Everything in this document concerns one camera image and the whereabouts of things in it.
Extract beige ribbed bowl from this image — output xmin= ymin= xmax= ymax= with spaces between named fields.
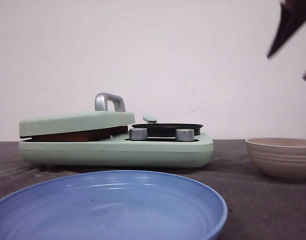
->
xmin=245 ymin=138 xmax=306 ymax=182

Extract white bread slice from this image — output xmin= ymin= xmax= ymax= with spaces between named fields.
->
xmin=31 ymin=125 xmax=128 ymax=142

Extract mint green sandwich maker lid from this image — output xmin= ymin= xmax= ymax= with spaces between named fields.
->
xmin=19 ymin=92 xmax=135 ymax=139

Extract right silver control knob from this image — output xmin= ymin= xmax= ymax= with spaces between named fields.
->
xmin=175 ymin=128 xmax=195 ymax=142

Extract silver control knob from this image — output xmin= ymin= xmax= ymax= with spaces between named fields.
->
xmin=175 ymin=128 xmax=195 ymax=142
xmin=129 ymin=128 xmax=148 ymax=141

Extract mint green sandwich maker base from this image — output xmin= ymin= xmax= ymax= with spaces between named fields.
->
xmin=18 ymin=133 xmax=214 ymax=168

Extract left silver control knob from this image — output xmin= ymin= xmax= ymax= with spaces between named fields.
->
xmin=129 ymin=128 xmax=148 ymax=141

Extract blue round plate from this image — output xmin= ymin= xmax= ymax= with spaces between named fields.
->
xmin=0 ymin=170 xmax=228 ymax=240

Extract black frying pan green handle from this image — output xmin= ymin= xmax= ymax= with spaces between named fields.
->
xmin=132 ymin=115 xmax=203 ymax=138

